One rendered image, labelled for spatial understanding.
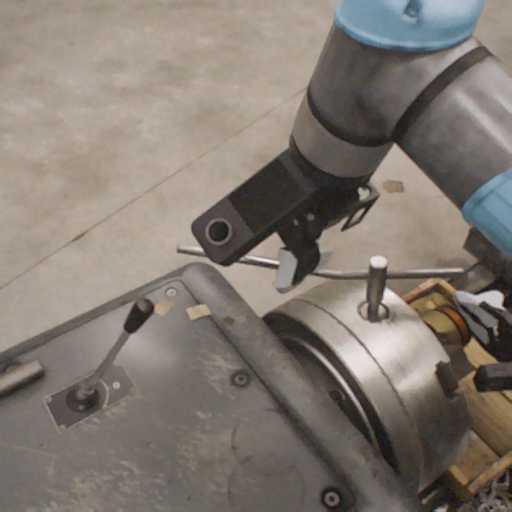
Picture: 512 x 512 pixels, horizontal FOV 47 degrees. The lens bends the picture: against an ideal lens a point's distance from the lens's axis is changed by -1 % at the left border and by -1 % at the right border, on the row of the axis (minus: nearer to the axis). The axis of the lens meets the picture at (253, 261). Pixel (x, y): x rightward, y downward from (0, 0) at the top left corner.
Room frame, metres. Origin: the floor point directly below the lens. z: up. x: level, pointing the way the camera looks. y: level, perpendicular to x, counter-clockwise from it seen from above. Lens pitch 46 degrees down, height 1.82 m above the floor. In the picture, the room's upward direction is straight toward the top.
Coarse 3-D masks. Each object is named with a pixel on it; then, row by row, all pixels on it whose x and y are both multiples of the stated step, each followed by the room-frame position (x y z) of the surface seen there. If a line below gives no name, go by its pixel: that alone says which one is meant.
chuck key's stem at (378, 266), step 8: (376, 264) 0.47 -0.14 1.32; (384, 264) 0.47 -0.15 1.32; (376, 272) 0.46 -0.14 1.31; (384, 272) 0.46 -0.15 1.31; (368, 280) 0.47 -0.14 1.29; (376, 280) 0.46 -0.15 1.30; (384, 280) 0.46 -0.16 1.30; (368, 288) 0.46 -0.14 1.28; (376, 288) 0.46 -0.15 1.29; (384, 288) 0.46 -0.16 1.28; (368, 296) 0.46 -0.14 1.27; (376, 296) 0.46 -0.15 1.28; (368, 304) 0.47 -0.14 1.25; (376, 304) 0.46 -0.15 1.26; (368, 312) 0.46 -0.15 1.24; (376, 312) 0.46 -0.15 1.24
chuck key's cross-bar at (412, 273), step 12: (180, 252) 0.47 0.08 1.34; (192, 252) 0.47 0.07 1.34; (252, 264) 0.47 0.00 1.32; (264, 264) 0.47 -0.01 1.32; (276, 264) 0.47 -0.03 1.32; (324, 276) 0.47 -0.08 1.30; (336, 276) 0.47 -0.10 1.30; (348, 276) 0.47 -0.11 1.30; (360, 276) 0.47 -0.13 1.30; (396, 276) 0.46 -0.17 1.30; (408, 276) 0.46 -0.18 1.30; (420, 276) 0.46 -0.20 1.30; (432, 276) 0.46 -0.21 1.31; (444, 276) 0.46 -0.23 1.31; (456, 276) 0.46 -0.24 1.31
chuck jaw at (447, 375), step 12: (444, 336) 0.50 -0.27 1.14; (444, 348) 0.45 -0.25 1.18; (456, 348) 0.44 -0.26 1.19; (456, 360) 0.42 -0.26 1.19; (468, 360) 0.43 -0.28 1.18; (444, 372) 0.40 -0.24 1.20; (456, 372) 0.41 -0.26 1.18; (468, 372) 0.42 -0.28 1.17; (444, 384) 0.39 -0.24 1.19; (456, 384) 0.39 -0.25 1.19
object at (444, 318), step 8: (424, 312) 0.57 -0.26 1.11; (432, 312) 0.56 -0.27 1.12; (440, 312) 0.56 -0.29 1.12; (448, 312) 0.56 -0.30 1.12; (456, 312) 0.56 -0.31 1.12; (424, 320) 0.54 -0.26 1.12; (432, 320) 0.54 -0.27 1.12; (440, 320) 0.54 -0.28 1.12; (448, 320) 0.54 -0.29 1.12; (456, 320) 0.54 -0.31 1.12; (464, 320) 0.55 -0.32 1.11; (432, 328) 0.52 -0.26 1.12; (440, 328) 0.53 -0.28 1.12; (448, 328) 0.53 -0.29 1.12; (456, 328) 0.53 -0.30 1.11; (464, 328) 0.54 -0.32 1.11; (448, 336) 0.52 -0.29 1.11; (456, 336) 0.52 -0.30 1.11; (464, 336) 0.53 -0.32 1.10; (456, 344) 0.51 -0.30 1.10; (464, 344) 0.52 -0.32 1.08
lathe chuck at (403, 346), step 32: (320, 288) 0.54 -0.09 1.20; (352, 288) 0.51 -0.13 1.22; (352, 320) 0.45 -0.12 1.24; (384, 320) 0.45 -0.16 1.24; (416, 320) 0.45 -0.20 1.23; (384, 352) 0.41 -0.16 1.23; (416, 352) 0.41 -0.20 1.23; (416, 384) 0.37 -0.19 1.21; (416, 416) 0.34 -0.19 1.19; (448, 416) 0.35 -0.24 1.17; (448, 448) 0.33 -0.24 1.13
